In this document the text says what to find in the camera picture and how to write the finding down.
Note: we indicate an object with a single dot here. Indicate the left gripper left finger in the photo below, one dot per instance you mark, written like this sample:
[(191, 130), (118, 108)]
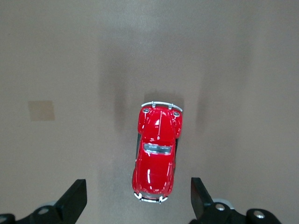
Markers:
[(69, 207)]

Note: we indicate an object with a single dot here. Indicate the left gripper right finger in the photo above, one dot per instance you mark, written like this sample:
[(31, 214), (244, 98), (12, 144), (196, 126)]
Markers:
[(202, 205)]

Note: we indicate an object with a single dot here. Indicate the brown tape patch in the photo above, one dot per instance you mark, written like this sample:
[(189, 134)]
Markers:
[(41, 110)]

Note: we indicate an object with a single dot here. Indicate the red beetle toy car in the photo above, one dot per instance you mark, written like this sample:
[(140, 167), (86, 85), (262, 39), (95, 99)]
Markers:
[(154, 163)]

